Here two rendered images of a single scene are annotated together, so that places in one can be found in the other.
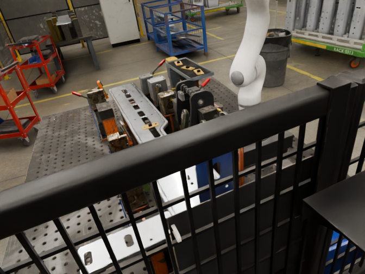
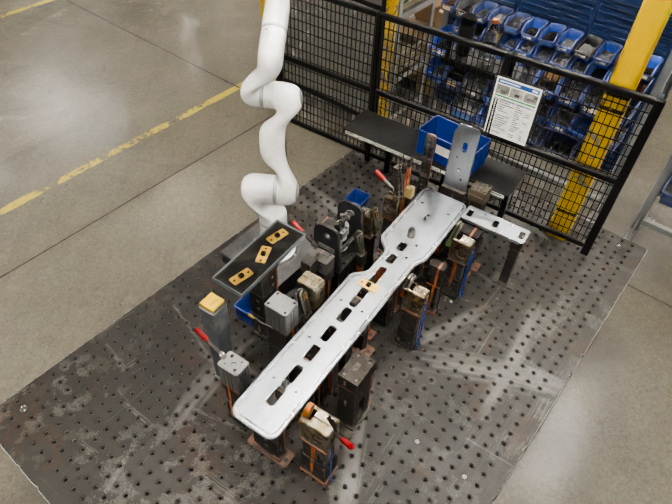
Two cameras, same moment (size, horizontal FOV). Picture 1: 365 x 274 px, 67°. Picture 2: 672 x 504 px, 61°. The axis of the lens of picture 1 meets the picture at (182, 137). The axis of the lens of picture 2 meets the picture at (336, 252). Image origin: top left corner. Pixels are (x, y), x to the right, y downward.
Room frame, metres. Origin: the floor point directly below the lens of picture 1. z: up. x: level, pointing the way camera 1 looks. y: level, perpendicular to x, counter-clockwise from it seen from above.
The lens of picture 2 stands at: (2.21, 1.17, 2.67)
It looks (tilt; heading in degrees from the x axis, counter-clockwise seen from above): 46 degrees down; 231
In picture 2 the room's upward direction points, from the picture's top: 3 degrees clockwise
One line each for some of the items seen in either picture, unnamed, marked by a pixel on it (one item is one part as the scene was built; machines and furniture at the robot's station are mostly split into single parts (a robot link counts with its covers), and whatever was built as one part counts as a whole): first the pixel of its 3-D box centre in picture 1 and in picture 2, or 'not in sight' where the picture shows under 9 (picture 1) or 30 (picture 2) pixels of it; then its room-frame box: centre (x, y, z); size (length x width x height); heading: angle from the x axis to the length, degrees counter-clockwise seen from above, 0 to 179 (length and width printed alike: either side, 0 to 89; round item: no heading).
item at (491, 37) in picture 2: not in sight; (490, 41); (0.20, -0.30, 1.53); 0.06 x 0.06 x 0.20
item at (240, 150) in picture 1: (240, 190); (403, 201); (0.73, -0.18, 0.95); 0.03 x 0.01 x 0.50; 19
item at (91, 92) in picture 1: (101, 114); (320, 445); (1.71, 0.52, 0.88); 0.15 x 0.11 x 0.36; 109
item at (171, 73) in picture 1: (176, 92); (219, 341); (1.79, -0.01, 0.92); 0.08 x 0.08 x 0.44; 19
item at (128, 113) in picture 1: (148, 125); (367, 290); (1.23, 0.16, 1.00); 1.38 x 0.22 x 0.02; 19
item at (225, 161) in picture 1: (219, 188); (461, 158); (0.52, -0.07, 1.17); 0.12 x 0.01 x 0.34; 109
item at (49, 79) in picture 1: (40, 64); not in sight; (5.05, 2.31, 0.49); 0.81 x 0.46 x 0.97; 1
